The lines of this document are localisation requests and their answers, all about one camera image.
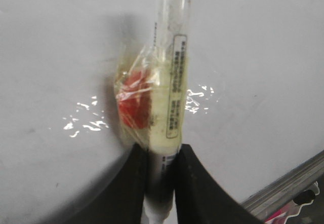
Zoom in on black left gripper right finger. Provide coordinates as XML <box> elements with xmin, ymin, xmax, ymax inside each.
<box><xmin>174</xmin><ymin>144</ymin><xmax>262</xmax><ymax>224</ymax></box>

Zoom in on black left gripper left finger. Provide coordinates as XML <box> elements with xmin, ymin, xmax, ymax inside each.
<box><xmin>65</xmin><ymin>143</ymin><xmax>147</xmax><ymax>223</ymax></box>

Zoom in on white black whiteboard marker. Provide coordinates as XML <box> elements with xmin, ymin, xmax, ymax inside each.
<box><xmin>114</xmin><ymin>0</ymin><xmax>191</xmax><ymax>223</ymax></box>

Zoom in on pink white sticker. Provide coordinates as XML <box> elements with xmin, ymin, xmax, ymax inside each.
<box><xmin>264</xmin><ymin>181</ymin><xmax>320</xmax><ymax>224</ymax></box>

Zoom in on white whiteboard with aluminium frame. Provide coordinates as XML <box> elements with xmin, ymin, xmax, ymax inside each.
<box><xmin>1</xmin><ymin>0</ymin><xmax>323</xmax><ymax>223</ymax></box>

